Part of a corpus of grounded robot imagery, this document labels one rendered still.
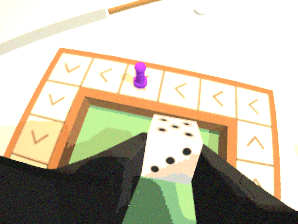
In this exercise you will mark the cream board game track with arrows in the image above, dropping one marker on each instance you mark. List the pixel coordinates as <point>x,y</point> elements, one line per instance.
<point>68,123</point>

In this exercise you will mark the purple pawn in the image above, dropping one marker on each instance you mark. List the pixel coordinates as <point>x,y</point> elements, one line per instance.
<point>140,80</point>

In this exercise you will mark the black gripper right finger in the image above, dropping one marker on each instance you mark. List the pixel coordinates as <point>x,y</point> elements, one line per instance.
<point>222,195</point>

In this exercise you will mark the white die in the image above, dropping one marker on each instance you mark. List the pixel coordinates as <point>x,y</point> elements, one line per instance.
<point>172,150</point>

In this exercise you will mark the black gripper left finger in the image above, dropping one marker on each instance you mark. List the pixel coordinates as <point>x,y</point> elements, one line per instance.
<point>96,190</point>

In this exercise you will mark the orange square board track with arrow squares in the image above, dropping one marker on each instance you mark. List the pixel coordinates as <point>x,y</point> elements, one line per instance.
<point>274,126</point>

